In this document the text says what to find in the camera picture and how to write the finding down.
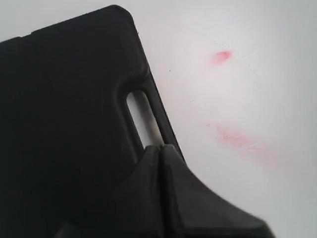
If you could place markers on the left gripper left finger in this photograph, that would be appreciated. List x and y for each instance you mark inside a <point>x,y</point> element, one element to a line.
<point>131,211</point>

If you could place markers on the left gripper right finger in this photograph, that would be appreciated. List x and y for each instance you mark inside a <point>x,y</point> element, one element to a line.
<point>191,210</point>

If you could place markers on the black plastic tool case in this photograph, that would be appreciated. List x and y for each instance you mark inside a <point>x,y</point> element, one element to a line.
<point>67,138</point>

